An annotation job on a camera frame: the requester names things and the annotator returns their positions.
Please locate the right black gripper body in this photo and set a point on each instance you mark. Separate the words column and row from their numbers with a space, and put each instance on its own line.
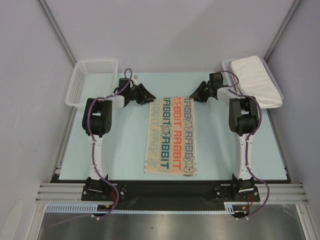
column 202, row 91

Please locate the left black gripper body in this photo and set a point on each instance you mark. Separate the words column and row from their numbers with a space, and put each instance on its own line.
column 133, row 94

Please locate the white towel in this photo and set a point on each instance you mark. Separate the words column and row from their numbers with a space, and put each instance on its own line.
column 255, row 82

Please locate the printed letters towel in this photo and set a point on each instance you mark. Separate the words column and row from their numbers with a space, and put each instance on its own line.
column 171, row 139

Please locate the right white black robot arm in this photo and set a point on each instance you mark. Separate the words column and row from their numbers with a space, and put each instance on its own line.
column 244, row 119

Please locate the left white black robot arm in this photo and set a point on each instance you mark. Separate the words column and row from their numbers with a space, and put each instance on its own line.
column 97, row 123

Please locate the right white plastic basket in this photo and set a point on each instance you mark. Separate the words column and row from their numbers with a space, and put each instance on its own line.
column 227, row 67

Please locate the white plastic basket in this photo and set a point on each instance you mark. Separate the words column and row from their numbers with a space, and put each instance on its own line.
column 227, row 67
column 91, row 78

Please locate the pink towel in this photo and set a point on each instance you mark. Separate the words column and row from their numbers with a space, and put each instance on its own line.
column 234, row 79

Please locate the left white plastic basket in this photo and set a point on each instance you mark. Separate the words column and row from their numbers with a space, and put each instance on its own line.
column 91, row 78

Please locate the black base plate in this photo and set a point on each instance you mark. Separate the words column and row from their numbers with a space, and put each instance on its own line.
column 174, row 195

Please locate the right aluminium corner post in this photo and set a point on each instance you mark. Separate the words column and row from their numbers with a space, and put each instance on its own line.
column 293, row 9

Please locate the aluminium corner post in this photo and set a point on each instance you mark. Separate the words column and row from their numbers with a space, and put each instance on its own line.
column 53, row 24
column 293, row 9

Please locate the white slotted cable duct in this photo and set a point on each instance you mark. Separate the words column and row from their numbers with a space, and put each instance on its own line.
column 94, row 209

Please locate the left aluminium corner post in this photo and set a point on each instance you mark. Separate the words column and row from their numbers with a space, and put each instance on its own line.
column 53, row 24

